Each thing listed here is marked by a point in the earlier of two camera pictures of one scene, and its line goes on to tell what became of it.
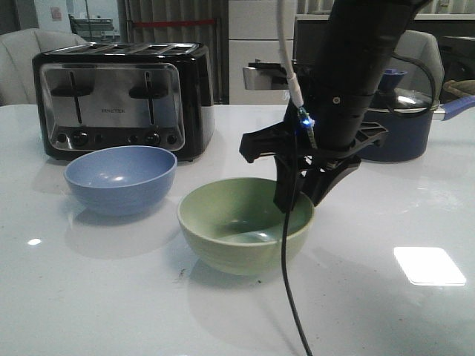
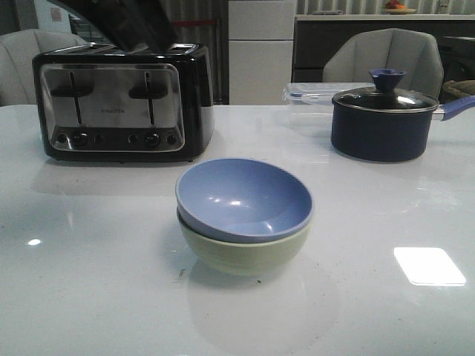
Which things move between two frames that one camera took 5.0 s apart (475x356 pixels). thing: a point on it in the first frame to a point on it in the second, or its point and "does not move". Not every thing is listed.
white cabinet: (257, 74) does not move
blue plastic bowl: (122, 180) to (244, 200)
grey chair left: (18, 48) does not move
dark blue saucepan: (409, 131) does not move
